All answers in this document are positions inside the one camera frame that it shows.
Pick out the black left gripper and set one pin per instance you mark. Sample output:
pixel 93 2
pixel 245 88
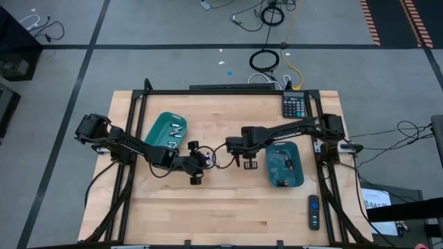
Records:
pixel 187 163

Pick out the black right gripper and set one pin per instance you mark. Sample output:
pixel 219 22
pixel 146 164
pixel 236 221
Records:
pixel 250 145

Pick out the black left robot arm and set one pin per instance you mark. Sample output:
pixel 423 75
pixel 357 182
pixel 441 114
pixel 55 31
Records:
pixel 121 143

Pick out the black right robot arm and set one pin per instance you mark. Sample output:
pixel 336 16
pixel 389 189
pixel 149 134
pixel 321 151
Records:
pixel 294 131

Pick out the teal plastic bin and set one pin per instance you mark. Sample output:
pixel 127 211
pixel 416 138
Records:
pixel 277 169
pixel 159 131

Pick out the black power strip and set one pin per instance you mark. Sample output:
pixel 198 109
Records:
pixel 232 87

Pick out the black desktop calculator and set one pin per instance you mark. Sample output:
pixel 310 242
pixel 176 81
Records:
pixel 294 105

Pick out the black remote control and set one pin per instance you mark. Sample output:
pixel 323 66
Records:
pixel 314 212

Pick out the grey power adapter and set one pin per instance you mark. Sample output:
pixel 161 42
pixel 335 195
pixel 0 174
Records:
pixel 205 5

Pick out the white paper sheet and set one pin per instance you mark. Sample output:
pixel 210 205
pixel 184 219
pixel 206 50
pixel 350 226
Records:
pixel 375 198

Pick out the black cart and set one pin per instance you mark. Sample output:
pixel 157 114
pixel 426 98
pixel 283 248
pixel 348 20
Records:
pixel 398 211

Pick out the black equipment case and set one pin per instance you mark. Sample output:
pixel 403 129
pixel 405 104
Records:
pixel 7 107

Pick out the red object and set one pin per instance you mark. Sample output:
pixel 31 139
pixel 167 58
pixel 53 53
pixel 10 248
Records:
pixel 421 247

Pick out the black cabinet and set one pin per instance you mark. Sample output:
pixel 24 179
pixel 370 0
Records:
pixel 14 41

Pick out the black aluminium table frame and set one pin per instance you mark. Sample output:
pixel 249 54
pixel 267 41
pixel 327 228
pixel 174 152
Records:
pixel 225 92

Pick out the grey post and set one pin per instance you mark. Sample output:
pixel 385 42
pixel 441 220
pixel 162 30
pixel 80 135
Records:
pixel 437 138

